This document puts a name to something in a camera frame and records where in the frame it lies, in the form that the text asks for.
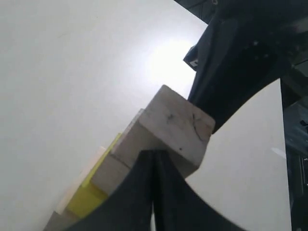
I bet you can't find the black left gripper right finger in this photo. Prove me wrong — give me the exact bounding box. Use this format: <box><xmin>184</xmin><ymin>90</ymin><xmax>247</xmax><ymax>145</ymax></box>
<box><xmin>154</xmin><ymin>151</ymin><xmax>241</xmax><ymax>231</ymax></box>

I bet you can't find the yellow cube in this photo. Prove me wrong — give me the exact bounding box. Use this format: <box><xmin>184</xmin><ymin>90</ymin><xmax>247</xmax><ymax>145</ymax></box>
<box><xmin>65</xmin><ymin>133</ymin><xmax>121</xmax><ymax>219</ymax></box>

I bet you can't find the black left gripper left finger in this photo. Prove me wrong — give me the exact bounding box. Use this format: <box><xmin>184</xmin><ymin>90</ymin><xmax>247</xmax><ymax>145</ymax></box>
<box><xmin>66</xmin><ymin>151</ymin><xmax>154</xmax><ymax>231</ymax></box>

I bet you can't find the large wooden cube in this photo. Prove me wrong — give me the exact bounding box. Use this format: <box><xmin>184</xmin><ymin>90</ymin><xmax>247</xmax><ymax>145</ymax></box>
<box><xmin>44</xmin><ymin>147</ymin><xmax>106</xmax><ymax>231</ymax></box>

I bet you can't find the small wooden cube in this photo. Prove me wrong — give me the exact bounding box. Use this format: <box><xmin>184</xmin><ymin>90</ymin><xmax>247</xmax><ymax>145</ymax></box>
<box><xmin>111</xmin><ymin>84</ymin><xmax>216</xmax><ymax>179</ymax></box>

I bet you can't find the medium wooden cube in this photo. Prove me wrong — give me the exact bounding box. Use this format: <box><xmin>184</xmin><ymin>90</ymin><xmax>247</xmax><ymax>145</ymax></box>
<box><xmin>90</xmin><ymin>109</ymin><xmax>144</xmax><ymax>195</ymax></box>

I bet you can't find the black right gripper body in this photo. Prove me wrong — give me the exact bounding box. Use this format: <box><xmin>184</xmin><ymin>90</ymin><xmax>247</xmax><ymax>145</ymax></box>
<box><xmin>183</xmin><ymin>0</ymin><xmax>308</xmax><ymax>130</ymax></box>

